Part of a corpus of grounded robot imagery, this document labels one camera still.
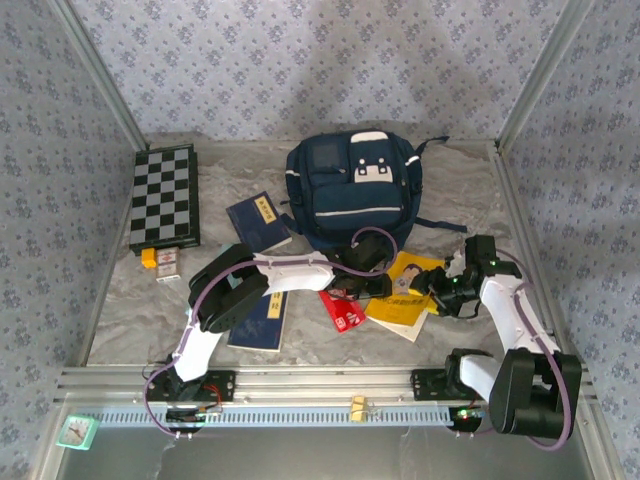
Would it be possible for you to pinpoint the red packet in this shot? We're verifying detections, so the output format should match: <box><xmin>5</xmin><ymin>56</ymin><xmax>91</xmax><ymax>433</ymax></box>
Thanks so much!
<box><xmin>318</xmin><ymin>287</ymin><xmax>368</xmax><ymax>334</ymax></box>

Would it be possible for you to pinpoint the navy blue student backpack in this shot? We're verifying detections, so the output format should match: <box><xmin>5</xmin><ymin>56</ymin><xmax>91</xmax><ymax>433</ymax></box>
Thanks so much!
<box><xmin>279</xmin><ymin>128</ymin><xmax>469</xmax><ymax>254</ymax></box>

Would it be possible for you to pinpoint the yellow paperback book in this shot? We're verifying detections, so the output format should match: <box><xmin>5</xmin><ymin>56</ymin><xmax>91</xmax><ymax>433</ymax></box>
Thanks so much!
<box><xmin>363</xmin><ymin>250</ymin><xmax>447</xmax><ymax>344</ymax></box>

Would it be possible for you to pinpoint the blue book with yellow label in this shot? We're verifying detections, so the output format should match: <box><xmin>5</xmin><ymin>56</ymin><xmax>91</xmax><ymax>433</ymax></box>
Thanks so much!
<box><xmin>225</xmin><ymin>191</ymin><xmax>294</xmax><ymax>254</ymax></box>
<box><xmin>227</xmin><ymin>289</ymin><xmax>290</xmax><ymax>355</ymax></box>

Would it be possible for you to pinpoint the small circuit board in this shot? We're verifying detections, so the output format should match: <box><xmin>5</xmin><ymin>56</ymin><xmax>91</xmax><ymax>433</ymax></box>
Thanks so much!
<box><xmin>166</xmin><ymin>404</ymin><xmax>225</xmax><ymax>427</ymax></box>
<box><xmin>452</xmin><ymin>406</ymin><xmax>489</xmax><ymax>427</ymax></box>

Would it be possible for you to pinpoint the white red card box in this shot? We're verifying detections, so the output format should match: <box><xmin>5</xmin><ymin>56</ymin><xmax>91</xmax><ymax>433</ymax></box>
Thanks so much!
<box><xmin>154</xmin><ymin>248</ymin><xmax>182</xmax><ymax>284</ymax></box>

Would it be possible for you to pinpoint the black grey chessboard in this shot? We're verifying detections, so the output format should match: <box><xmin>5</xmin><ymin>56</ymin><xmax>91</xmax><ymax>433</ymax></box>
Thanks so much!
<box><xmin>128</xmin><ymin>143</ymin><xmax>202</xmax><ymax>257</ymax></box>

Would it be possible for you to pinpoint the green square clock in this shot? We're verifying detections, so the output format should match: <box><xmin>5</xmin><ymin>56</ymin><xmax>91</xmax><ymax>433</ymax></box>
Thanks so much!
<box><xmin>54</xmin><ymin>414</ymin><xmax>101</xmax><ymax>452</ymax></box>

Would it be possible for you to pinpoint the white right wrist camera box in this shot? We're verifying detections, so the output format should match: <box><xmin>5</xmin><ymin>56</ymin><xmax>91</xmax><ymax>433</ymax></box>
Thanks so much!
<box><xmin>444</xmin><ymin>253</ymin><xmax>470</xmax><ymax>277</ymax></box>

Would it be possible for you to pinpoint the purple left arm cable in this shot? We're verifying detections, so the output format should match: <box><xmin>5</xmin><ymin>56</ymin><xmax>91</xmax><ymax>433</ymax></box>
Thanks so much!
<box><xmin>143</xmin><ymin>226</ymin><xmax>400</xmax><ymax>441</ymax></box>

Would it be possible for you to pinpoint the aluminium side rail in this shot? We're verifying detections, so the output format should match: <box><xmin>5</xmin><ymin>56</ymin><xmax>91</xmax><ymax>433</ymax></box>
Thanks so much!
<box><xmin>74</xmin><ymin>199</ymin><xmax>137</xmax><ymax>367</ymax></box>
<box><xmin>492</xmin><ymin>142</ymin><xmax>591</xmax><ymax>369</ymax></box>

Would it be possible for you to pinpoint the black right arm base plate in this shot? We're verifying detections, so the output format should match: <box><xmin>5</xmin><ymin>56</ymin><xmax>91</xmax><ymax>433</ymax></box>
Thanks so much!
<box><xmin>410</xmin><ymin>368</ymin><xmax>496</xmax><ymax>404</ymax></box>

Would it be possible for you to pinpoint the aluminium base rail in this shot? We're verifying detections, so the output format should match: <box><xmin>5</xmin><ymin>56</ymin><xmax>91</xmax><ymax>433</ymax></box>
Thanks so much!
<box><xmin>54</xmin><ymin>364</ymin><xmax>599</xmax><ymax>406</ymax></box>

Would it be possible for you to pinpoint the grey slotted cable duct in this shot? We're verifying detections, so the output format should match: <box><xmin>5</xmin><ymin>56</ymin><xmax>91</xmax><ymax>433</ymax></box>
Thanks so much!
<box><xmin>97</xmin><ymin>405</ymin><xmax>454</xmax><ymax>429</ymax></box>

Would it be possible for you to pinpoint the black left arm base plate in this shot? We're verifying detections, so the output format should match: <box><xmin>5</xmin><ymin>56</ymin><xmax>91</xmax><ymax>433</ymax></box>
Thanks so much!
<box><xmin>145</xmin><ymin>369</ymin><xmax>237</xmax><ymax>403</ymax></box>

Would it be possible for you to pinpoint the aluminium corner post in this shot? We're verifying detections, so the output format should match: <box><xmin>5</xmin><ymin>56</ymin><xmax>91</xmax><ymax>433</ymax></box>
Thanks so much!
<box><xmin>494</xmin><ymin>0</ymin><xmax>596</xmax><ymax>151</ymax></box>
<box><xmin>47</xmin><ymin>0</ymin><xmax>150</xmax><ymax>151</ymax></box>

